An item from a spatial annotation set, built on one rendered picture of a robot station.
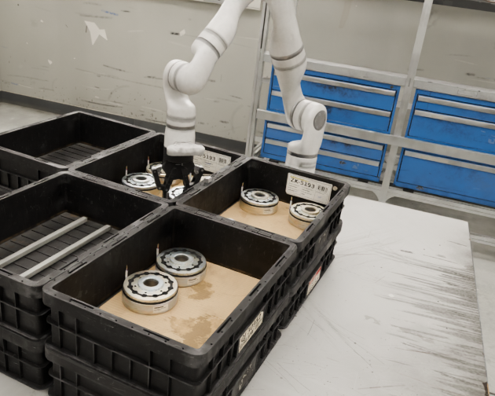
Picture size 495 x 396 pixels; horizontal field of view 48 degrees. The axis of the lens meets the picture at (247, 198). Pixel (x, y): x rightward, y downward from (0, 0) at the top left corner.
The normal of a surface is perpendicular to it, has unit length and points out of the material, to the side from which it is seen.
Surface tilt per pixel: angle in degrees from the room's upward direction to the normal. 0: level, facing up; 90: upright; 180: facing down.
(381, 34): 90
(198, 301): 0
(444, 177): 90
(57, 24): 90
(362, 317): 0
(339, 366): 0
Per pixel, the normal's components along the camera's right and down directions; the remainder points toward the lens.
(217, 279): 0.11, -0.91
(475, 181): -0.30, 0.36
